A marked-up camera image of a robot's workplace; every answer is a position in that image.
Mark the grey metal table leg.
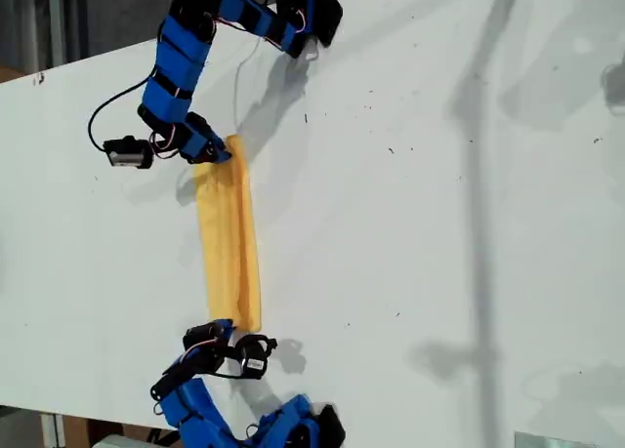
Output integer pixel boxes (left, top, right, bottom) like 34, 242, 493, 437
40, 411, 67, 448

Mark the camera black cable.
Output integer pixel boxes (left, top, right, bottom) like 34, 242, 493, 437
87, 76, 150, 152

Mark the white box under table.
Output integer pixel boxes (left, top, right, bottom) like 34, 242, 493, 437
90, 433, 152, 448

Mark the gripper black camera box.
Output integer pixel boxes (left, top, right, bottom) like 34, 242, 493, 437
103, 135, 155, 171
235, 334, 278, 381

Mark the yellow square microfibre towel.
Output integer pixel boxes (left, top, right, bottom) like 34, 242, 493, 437
193, 134, 265, 333

